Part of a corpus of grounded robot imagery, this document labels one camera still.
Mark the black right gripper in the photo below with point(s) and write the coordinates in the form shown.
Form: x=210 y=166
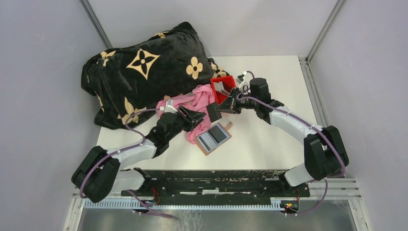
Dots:
x=231 y=103

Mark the red plastic bin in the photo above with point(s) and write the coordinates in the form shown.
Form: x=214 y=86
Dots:
x=229 y=83

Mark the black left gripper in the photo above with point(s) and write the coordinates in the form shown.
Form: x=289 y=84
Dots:
x=192 y=118

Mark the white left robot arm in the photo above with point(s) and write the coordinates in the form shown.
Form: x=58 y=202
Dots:
x=103 y=171

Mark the stack of credit cards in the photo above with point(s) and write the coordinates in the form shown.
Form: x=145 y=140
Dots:
x=221 y=89

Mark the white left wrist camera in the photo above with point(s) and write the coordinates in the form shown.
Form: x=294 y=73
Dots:
x=169 y=108

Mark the aluminium frame rails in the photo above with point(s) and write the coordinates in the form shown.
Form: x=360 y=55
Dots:
x=257 y=186

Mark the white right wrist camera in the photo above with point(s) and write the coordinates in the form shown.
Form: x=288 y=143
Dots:
x=241 y=78

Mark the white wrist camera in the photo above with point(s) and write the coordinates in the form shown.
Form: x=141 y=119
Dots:
x=241 y=78
x=169 y=108

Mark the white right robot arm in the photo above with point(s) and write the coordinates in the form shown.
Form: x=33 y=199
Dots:
x=324 y=150

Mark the black floral blanket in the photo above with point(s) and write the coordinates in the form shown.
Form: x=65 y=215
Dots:
x=130 y=81

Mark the pink cloth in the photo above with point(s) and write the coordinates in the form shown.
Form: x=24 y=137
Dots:
x=197 y=100

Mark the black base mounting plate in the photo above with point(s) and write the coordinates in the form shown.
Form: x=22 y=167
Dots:
x=214 y=199

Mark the black credit card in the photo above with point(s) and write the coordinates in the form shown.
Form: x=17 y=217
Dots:
x=218 y=133
x=213 y=114

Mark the tan leather card holder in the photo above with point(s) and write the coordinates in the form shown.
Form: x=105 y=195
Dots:
x=207 y=144

